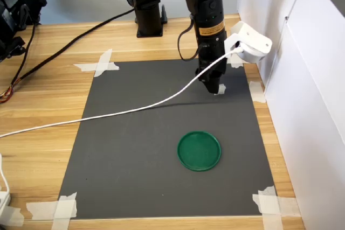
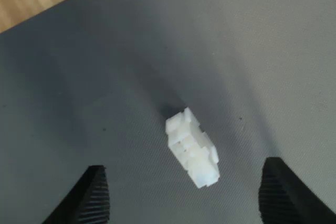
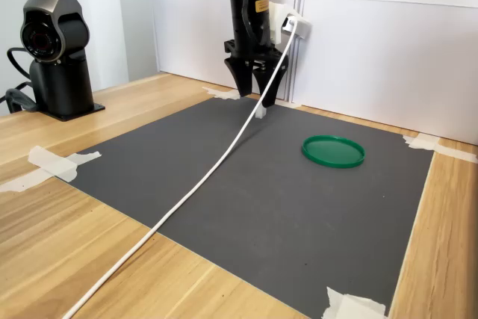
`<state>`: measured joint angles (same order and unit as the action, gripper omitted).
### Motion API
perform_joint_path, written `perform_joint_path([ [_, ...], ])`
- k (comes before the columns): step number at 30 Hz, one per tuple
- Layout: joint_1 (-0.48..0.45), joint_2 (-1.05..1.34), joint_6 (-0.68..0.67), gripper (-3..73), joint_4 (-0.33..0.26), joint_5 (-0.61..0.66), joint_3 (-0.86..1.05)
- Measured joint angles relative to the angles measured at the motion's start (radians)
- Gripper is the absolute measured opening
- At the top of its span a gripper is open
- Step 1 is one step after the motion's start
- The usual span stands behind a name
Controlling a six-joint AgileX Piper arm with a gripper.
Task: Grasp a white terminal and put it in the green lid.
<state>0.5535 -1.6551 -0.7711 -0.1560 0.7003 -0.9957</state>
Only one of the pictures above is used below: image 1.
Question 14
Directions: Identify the small white plastic terminal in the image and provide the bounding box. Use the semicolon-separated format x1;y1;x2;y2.
214;83;227;96

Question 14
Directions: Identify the round green lid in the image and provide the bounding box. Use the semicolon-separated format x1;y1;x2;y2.
177;130;222;173

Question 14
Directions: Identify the white tape strip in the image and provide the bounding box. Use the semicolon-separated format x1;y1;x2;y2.
26;192;78;220
51;192;78;230
258;185;284;230
0;205;25;227
73;61;120;72
226;55;256;68
94;48;113;78
248;81;267;103
252;193;301;217

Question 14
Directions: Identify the dark grey mat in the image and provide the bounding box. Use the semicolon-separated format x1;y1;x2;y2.
58;57;277;219

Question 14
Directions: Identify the black chair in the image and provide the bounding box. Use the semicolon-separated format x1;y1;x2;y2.
0;0;48;62

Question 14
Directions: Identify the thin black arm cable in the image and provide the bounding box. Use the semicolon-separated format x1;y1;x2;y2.
177;14;202;62

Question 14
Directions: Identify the white camera box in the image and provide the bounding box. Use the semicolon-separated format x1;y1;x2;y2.
224;20;273;64

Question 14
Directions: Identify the white camera cable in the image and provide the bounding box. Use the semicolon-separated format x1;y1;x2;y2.
0;46;245;138

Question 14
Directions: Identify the black braided cable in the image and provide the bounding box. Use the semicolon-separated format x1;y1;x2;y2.
0;22;38;104
8;8;136;90

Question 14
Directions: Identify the white bracket cable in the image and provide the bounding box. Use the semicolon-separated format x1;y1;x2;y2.
0;153;11;193

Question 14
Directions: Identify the small white bracket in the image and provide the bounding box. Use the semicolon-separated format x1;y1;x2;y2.
0;191;12;214

